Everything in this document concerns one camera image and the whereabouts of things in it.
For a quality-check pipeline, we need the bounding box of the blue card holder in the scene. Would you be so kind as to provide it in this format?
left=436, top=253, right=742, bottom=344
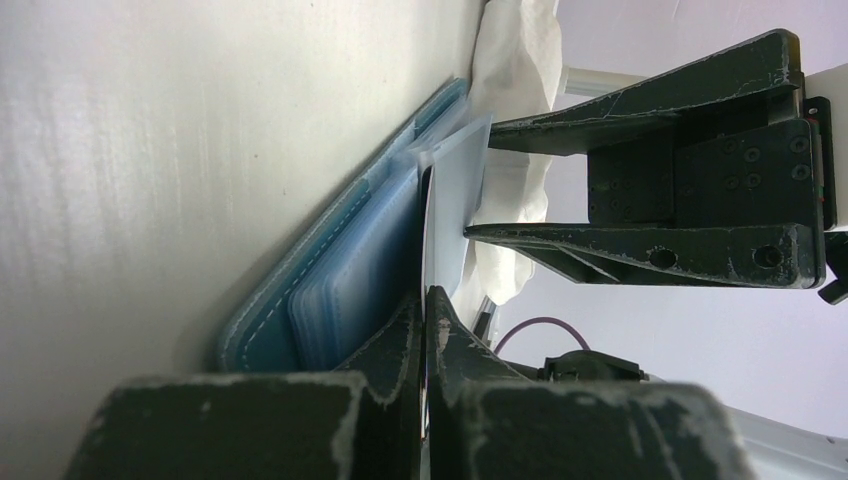
left=214, top=79, right=469, bottom=373

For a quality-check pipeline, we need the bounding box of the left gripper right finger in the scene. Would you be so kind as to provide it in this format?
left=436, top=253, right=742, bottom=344
left=424, top=286, right=755, bottom=479

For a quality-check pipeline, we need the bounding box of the white cloth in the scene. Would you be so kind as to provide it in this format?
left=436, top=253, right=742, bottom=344
left=457, top=0, right=564, bottom=313

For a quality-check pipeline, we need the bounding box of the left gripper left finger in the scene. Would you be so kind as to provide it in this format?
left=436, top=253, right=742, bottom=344
left=65, top=296, right=423, bottom=479

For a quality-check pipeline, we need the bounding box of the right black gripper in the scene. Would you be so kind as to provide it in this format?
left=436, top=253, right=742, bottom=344
left=465, top=29, right=836, bottom=289

